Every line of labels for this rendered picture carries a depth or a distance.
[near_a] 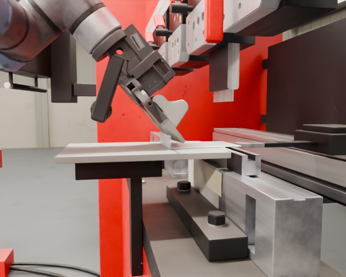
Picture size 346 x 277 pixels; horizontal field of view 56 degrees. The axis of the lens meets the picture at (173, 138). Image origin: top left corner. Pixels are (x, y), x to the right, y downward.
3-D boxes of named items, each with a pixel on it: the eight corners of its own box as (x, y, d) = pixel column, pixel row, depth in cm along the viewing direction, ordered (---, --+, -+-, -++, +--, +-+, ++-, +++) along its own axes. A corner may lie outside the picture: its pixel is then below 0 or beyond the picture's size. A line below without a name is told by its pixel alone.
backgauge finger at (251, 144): (225, 149, 66) (226, 125, 66) (338, 146, 71) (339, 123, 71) (251, 158, 54) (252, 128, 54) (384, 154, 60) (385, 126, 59)
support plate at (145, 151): (69, 148, 63) (69, 143, 63) (199, 145, 69) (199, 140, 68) (54, 164, 46) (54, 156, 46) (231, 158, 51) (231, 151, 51)
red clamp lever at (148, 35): (143, 30, 106) (146, 45, 99) (156, 31, 106) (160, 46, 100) (143, 35, 107) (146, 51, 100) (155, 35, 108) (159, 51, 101)
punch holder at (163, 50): (156, 75, 106) (156, 23, 105) (182, 76, 108) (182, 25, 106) (165, 70, 92) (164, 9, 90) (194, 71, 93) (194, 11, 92)
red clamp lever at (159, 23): (152, 12, 86) (156, 30, 79) (167, 13, 87) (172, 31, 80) (151, 19, 87) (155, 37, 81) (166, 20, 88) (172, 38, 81)
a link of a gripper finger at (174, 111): (206, 122, 54) (169, 81, 54) (179, 145, 53) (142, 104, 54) (204, 125, 57) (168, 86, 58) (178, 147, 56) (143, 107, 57)
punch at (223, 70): (208, 102, 64) (209, 53, 63) (218, 102, 64) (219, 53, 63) (227, 101, 54) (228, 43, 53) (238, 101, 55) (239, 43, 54)
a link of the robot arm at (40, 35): (-49, 26, 46) (11, -24, 46) (-11, 42, 57) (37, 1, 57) (-9, 70, 47) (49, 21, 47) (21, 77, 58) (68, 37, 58)
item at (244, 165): (202, 156, 67) (202, 141, 67) (216, 155, 68) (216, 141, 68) (241, 175, 48) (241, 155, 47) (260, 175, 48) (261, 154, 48)
